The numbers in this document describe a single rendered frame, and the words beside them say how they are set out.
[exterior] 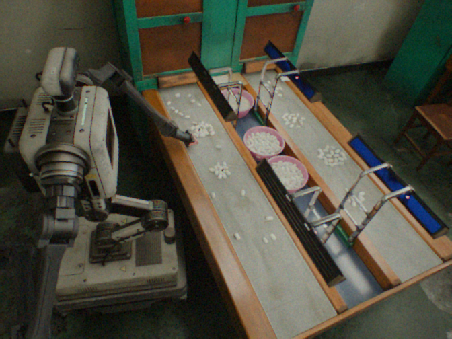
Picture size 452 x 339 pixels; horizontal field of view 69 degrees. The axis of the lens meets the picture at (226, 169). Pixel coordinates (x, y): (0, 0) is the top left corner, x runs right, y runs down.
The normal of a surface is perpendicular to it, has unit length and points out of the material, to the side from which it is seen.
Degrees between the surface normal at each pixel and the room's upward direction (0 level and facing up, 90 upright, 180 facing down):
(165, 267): 1
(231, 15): 90
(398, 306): 0
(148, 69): 90
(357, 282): 0
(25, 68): 90
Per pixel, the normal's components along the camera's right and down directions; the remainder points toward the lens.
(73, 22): 0.33, 0.74
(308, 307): 0.09, -0.65
